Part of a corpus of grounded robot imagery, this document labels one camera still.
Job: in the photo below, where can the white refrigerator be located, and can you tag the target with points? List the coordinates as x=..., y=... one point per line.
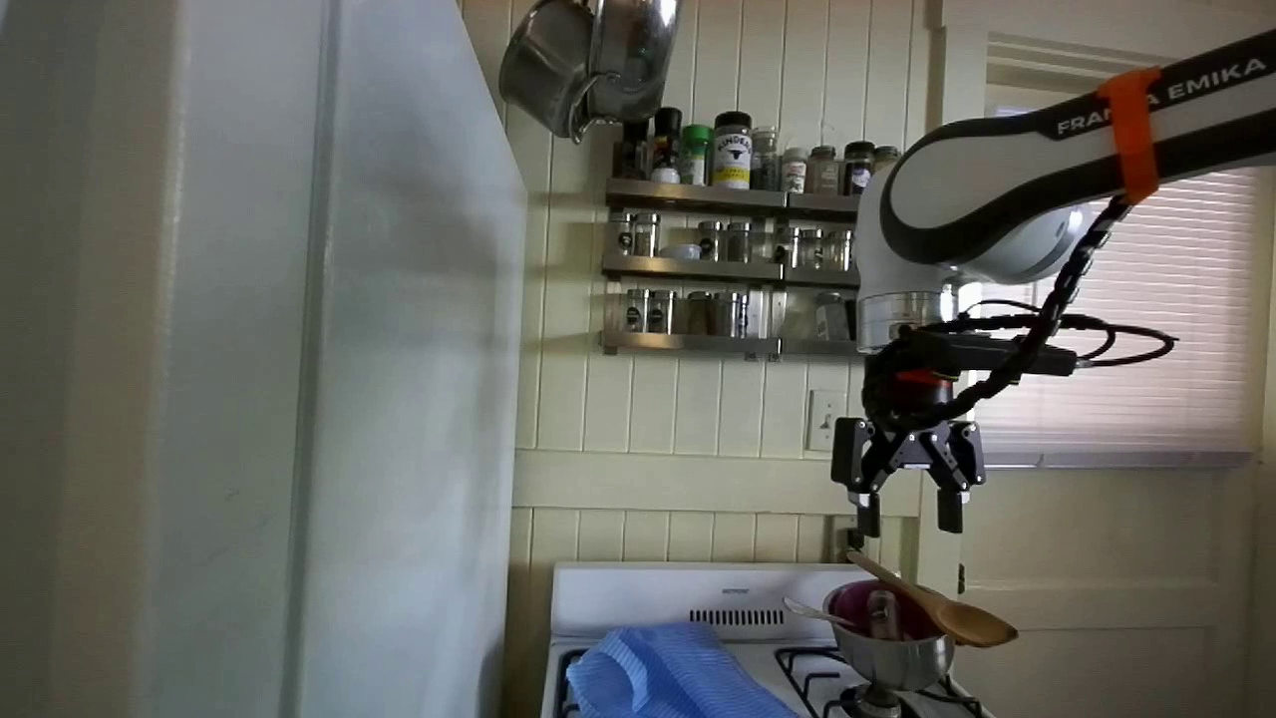
x=261, y=283

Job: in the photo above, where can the steel pot on stove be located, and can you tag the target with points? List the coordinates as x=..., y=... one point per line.
x=886, y=637

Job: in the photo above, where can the blue striped fabric cloth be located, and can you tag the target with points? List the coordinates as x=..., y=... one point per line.
x=669, y=671

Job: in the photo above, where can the white wall outlet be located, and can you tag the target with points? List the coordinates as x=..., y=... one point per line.
x=823, y=409

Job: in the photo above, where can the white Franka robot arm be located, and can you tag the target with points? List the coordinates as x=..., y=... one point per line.
x=973, y=239

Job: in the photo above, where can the white gas stove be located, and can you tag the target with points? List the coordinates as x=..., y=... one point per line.
x=770, y=617

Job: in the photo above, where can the metal spice rack shelf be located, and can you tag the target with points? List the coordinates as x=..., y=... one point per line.
x=728, y=274

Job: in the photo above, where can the hanging steel pots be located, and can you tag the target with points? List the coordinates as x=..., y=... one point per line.
x=580, y=60

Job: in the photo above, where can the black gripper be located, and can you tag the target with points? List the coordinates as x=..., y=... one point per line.
x=908, y=415

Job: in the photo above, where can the wooden spoon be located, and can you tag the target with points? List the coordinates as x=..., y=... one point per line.
x=960, y=618

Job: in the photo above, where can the white window blind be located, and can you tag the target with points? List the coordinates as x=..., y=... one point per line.
x=1191, y=266

